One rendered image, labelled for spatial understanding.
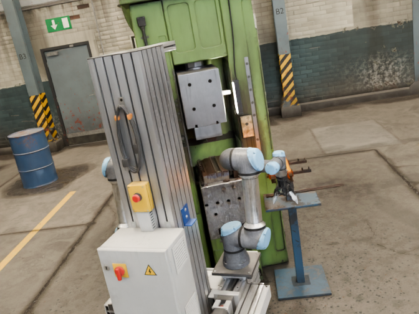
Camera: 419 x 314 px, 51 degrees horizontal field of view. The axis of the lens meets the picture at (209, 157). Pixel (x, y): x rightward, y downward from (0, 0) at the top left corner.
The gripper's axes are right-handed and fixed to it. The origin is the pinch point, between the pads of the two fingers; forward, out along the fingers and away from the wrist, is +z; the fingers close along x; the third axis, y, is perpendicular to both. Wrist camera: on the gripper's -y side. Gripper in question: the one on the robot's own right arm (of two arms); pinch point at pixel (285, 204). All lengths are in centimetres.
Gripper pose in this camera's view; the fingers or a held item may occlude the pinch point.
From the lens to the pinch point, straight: 279.7
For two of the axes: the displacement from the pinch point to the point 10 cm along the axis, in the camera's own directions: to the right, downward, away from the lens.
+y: -3.2, 3.3, -8.9
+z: 1.7, 9.4, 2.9
